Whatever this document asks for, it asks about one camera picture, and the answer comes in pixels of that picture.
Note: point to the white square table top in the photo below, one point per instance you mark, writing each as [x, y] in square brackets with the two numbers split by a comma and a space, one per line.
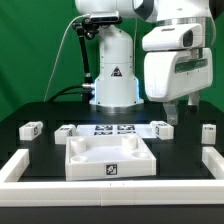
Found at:
[108, 156]

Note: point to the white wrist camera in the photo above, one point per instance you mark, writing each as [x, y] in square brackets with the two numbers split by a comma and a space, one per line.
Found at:
[173, 37]

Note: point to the white U-shaped fence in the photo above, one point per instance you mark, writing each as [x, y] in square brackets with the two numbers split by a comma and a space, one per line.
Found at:
[15, 193]

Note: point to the grey camera on mount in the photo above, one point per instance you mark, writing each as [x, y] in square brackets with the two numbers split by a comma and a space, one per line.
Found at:
[104, 17]

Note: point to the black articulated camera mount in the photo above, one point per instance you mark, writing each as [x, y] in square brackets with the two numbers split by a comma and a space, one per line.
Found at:
[85, 50]

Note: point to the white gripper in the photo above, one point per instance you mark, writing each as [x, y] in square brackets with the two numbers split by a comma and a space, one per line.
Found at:
[173, 74]

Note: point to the white sheet with tags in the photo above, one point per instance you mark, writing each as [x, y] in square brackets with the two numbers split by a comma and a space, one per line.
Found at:
[143, 130]

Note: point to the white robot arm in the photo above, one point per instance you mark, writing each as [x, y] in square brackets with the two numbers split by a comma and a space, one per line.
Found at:
[116, 87]

